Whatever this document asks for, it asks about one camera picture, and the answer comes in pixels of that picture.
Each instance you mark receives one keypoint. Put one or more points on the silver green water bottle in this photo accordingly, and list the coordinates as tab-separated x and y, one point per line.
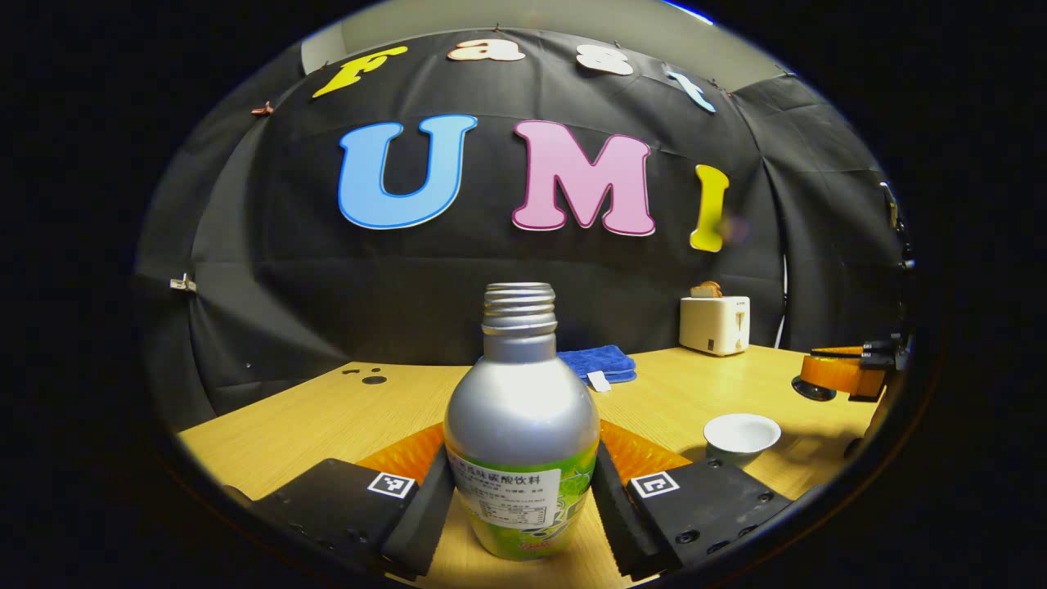
519	401

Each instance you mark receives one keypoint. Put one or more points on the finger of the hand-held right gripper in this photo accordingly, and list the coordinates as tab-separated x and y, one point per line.
847	375
838	352

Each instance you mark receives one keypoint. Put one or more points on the white cloth clip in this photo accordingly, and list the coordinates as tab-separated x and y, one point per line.
183	284

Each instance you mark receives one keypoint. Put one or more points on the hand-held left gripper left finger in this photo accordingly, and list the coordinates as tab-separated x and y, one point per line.
425	515

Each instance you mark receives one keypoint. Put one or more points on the blue folded towel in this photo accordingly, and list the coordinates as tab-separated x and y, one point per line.
597	360

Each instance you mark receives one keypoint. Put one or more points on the black backdrop cloth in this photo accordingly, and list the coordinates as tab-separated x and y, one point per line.
327	270

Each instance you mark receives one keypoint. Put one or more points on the teal white teacup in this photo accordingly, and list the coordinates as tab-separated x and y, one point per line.
740	433

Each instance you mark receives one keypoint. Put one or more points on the black equipment stand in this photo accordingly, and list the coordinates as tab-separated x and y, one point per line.
896	217

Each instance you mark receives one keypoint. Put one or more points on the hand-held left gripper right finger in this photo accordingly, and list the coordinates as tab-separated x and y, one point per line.
622	523

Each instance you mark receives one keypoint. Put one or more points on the toast slice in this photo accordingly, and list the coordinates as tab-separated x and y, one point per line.
705	290

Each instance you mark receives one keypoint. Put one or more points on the teal teacup lid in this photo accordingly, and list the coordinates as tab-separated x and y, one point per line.
811	390

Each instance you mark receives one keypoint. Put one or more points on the white toaster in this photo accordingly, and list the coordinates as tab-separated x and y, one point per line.
712	325

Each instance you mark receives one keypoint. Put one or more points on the brown cloth clip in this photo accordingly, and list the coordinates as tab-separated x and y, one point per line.
262	109

